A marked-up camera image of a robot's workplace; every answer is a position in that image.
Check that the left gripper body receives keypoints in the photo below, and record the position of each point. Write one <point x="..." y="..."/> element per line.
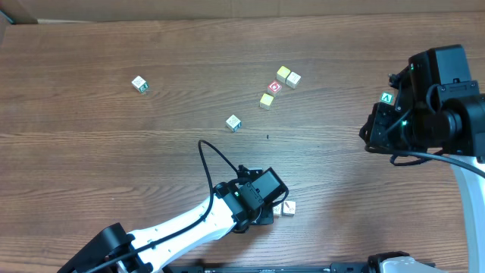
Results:
<point x="266" y="211"/>

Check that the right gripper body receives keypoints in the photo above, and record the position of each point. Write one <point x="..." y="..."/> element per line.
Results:
<point x="399" y="132"/>

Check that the white block red M side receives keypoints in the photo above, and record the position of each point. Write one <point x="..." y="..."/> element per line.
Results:
<point x="277" y="210"/>

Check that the white block red mark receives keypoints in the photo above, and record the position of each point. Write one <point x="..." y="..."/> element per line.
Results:
<point x="289" y="208"/>

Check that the white block blue side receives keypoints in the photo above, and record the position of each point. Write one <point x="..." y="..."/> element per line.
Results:
<point x="233" y="123"/>

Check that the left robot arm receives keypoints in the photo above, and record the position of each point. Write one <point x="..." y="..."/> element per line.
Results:
<point x="232" y="207"/>

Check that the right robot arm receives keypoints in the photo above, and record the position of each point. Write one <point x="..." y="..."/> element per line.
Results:
<point x="437" y="115"/>

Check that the green letter A block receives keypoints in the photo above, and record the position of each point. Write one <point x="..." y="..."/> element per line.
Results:
<point x="387" y="98"/>

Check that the yellow block middle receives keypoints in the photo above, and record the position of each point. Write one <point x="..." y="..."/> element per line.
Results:
<point x="266" y="101"/>

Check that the yellow block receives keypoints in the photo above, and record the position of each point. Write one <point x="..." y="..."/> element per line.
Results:
<point x="266" y="101"/>
<point x="282" y="74"/>

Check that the red circle block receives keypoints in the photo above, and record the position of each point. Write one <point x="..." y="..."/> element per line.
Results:
<point x="274" y="88"/>

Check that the white block far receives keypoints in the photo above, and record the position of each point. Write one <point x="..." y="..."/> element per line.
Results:
<point x="293" y="80"/>

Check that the yellow block far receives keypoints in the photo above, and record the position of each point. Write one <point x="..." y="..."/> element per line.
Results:
<point x="282" y="74"/>

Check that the white block green side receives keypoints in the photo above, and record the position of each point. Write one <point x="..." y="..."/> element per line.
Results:
<point x="140" y="84"/>

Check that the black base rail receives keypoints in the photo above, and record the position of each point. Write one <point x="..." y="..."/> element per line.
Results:
<point x="391" y="262"/>

